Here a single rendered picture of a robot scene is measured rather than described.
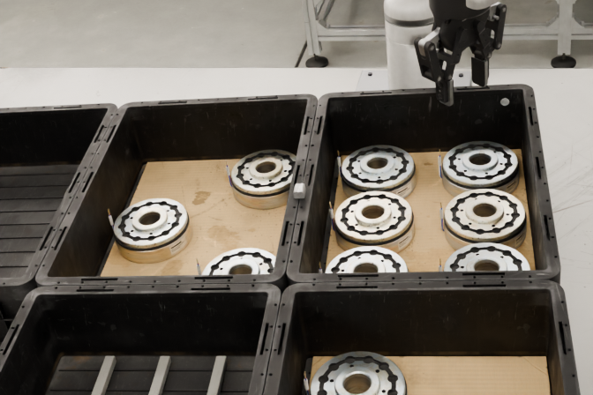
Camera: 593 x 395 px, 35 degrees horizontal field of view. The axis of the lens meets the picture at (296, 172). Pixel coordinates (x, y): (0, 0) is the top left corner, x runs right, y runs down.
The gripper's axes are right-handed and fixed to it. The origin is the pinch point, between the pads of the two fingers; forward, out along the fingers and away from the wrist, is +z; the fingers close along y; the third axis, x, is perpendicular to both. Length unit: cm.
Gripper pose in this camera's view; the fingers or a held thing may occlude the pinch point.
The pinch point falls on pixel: (462, 83)
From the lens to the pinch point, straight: 123.4
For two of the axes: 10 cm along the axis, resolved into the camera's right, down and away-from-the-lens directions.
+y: -7.8, 4.4, -4.4
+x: 6.1, 4.0, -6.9
